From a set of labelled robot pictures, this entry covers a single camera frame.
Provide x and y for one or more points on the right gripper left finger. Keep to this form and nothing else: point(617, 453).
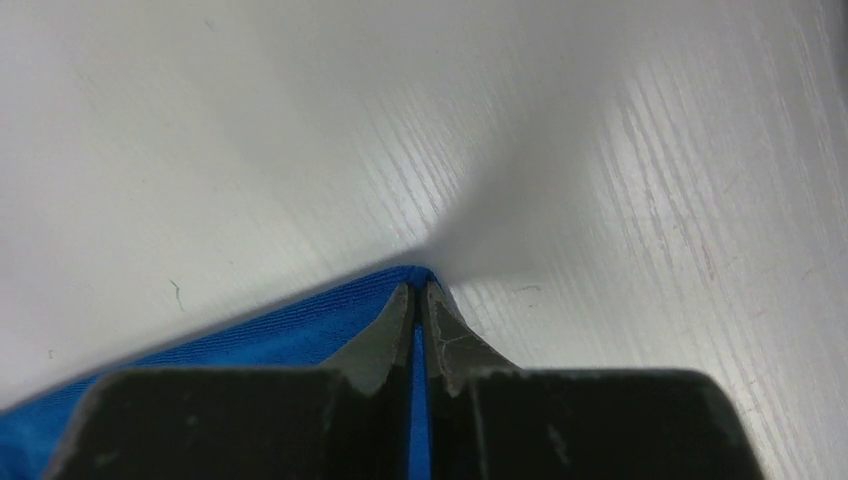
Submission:
point(345, 418)

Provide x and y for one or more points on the dark blue towel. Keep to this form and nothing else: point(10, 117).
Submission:
point(304, 333)

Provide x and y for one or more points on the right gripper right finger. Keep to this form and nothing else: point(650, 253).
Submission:
point(491, 419)

